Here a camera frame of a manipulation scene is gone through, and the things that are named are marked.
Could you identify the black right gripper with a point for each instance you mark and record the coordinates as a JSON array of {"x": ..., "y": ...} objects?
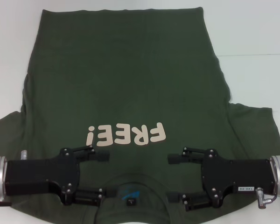
[{"x": 238, "y": 175}]

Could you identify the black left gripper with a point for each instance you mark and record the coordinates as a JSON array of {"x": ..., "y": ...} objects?
[{"x": 42, "y": 175}]

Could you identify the dark green FREE t-shirt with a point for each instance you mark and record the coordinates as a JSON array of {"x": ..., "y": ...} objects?
[{"x": 130, "y": 81}]

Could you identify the short silver connector post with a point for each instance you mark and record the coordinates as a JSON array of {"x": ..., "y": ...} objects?
[{"x": 24, "y": 156}]

